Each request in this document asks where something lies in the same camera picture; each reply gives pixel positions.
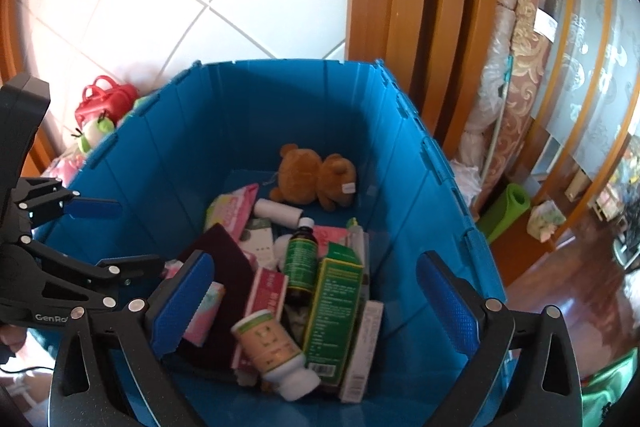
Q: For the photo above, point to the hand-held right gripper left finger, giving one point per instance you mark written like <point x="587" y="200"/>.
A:
<point x="180" y="302"/>

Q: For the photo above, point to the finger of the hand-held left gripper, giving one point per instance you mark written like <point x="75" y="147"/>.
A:
<point x="135" y="268"/>
<point x="97" y="208"/>

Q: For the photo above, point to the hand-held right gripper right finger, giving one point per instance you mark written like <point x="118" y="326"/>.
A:
<point x="447" y="302"/>

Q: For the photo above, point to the maroon cloth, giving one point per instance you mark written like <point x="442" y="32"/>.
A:
<point x="235" y="272"/>

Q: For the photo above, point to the red white box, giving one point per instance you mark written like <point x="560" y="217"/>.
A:
<point x="267" y="292"/>

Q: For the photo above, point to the white green box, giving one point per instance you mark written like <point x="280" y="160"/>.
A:
<point x="257" y="242"/>

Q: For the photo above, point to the long white orange box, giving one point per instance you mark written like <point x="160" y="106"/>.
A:
<point x="362" y="352"/>

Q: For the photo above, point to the beige bottle white cap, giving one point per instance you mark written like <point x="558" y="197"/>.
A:
<point x="270" y="347"/>

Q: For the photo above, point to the pink green box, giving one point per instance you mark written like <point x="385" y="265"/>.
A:
<point x="230" y="209"/>

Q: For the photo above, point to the clear plastic bottle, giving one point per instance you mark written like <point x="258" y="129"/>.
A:
<point x="357" y="237"/>

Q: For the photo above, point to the green yellow medicine box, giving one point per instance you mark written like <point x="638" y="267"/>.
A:
<point x="332" y="312"/>

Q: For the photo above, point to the brown bottle with green label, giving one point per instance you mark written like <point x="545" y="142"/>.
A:
<point x="301" y="262"/>

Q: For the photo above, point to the white roll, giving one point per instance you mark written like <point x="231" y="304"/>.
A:
<point x="277" y="212"/>

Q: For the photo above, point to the blue plastic crate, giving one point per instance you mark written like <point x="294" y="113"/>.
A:
<point x="400" y="167"/>

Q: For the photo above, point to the brown teddy bear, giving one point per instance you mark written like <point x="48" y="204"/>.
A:
<point x="310" y="177"/>

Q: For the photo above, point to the person's left hand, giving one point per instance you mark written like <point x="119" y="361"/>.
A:
<point x="12" y="337"/>

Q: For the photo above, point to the pink pig plush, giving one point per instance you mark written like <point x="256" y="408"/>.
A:
<point x="70" y="167"/>

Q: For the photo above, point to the green white frog plush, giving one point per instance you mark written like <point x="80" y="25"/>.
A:
<point x="95" y="134"/>

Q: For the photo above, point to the red small suitcase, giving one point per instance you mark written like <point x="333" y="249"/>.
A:
<point x="105" y="104"/>

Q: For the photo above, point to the green yoga mat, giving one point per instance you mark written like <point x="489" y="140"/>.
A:
<point x="507" y="212"/>

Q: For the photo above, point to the tissue pack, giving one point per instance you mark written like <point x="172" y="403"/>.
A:
<point x="546" y="219"/>

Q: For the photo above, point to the green bag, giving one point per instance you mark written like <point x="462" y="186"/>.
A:
<point x="605" y="387"/>

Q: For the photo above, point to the rolled patterned carpet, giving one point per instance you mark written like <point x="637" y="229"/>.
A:
<point x="530" y="72"/>

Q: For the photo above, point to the frosted glass sliding door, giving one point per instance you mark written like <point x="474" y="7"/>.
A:
<point x="600" y="32"/>

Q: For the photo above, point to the wooden door frame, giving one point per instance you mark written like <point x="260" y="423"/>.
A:
<point x="425" y="7"/>

